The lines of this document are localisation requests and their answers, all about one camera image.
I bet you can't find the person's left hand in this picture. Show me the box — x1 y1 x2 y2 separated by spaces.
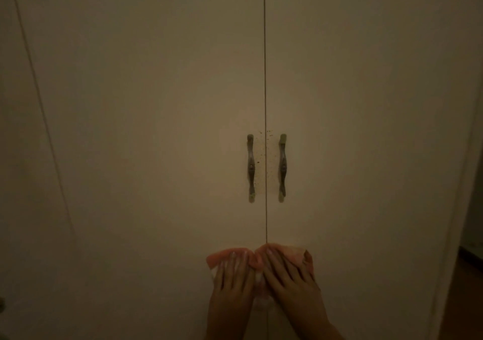
206 251 258 331

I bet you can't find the person's right hand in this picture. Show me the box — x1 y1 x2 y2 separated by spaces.
262 248 333 331

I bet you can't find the pink cleaning cloth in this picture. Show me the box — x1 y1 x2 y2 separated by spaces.
206 243 315 311

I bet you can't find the white wardrobe door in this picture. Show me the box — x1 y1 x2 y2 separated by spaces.
8 0 268 340
264 0 483 340
0 0 85 340

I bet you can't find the metal door handle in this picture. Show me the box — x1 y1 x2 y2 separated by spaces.
278 133 288 203
247 134 256 204

